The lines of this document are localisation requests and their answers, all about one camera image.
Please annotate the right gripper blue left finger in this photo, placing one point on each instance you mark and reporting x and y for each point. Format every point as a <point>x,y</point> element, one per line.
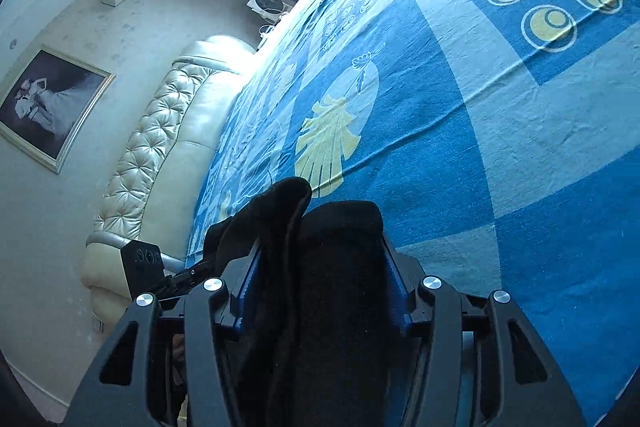
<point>246,295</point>

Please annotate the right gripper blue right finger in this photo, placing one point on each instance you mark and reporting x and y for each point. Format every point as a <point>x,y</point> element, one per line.
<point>398,290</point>

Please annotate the black pants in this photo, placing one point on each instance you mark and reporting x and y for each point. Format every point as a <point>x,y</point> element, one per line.
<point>318,353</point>

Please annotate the white tufted headboard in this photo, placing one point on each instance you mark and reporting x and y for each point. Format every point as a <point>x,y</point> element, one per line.
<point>152,193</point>

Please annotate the framed wedding photo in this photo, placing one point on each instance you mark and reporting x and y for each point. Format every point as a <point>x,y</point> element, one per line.
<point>46,105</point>

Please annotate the blue patterned bed sheet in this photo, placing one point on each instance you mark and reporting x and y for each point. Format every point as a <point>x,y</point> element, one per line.
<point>499,138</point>

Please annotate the white fan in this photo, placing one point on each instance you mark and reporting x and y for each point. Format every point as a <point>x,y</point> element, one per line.
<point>269,10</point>

